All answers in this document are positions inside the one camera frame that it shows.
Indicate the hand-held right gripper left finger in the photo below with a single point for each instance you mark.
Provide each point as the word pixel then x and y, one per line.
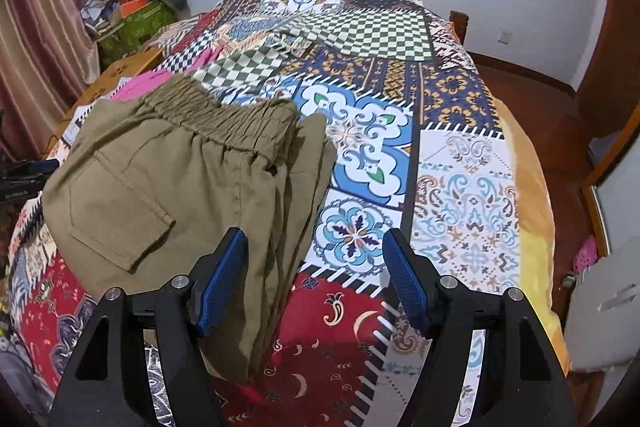
pixel 222 277

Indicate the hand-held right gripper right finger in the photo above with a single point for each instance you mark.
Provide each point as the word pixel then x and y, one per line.
pixel 407 282

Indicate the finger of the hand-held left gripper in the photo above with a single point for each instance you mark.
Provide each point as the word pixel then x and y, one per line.
pixel 17 196
pixel 40 167

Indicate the khaki pants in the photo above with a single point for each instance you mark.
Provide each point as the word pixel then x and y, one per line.
pixel 150 177

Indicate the wooden headboard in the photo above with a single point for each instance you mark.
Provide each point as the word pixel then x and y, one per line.
pixel 115 72

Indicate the striped brown curtain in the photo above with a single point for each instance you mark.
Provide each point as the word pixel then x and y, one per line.
pixel 40 32

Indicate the pink cloth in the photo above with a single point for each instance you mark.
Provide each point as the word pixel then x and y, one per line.
pixel 150 82

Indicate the orange patterned bed sheet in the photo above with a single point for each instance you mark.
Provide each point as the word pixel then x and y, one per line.
pixel 537 207

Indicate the patchwork printed blanket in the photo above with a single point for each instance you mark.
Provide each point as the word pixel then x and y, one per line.
pixel 360 127

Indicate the green patterned bag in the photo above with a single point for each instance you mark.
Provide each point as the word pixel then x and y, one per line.
pixel 137 29

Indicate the pile of patterned cloth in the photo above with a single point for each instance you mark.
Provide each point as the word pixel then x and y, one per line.
pixel 100 2

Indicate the pink slipper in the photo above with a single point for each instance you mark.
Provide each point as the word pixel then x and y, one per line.
pixel 585 254

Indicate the orange box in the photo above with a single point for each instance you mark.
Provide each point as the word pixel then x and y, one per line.
pixel 132 7

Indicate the wooden framed mirror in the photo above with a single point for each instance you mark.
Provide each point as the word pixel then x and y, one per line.
pixel 595 202

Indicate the wooden bedpost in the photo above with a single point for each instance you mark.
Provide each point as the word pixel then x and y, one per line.
pixel 459 27

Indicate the wooden door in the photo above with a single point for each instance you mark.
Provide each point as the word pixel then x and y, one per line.
pixel 612 42

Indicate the white wall socket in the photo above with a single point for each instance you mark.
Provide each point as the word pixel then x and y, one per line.
pixel 506 38

